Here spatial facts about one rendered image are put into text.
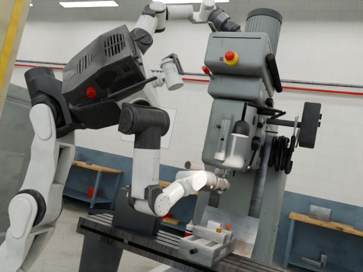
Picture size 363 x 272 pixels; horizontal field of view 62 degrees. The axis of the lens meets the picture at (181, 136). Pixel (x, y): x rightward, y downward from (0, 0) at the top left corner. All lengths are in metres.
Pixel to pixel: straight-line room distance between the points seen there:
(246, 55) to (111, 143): 5.82
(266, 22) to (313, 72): 4.22
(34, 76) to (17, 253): 0.67
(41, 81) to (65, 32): 7.54
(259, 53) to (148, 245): 0.97
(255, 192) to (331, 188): 3.89
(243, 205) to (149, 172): 0.92
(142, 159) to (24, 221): 0.50
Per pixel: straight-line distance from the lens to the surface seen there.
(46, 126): 1.23
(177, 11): 1.60
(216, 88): 1.41
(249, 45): 1.34
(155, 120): 1.00
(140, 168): 1.00
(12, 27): 2.61
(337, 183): 5.63
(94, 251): 3.27
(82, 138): 7.44
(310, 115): 1.65
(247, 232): 1.78
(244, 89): 1.37
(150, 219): 1.55
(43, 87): 1.29
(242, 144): 1.36
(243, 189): 1.81
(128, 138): 6.70
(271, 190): 1.79
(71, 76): 1.16
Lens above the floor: 1.29
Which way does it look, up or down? 5 degrees up
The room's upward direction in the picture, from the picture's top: 12 degrees clockwise
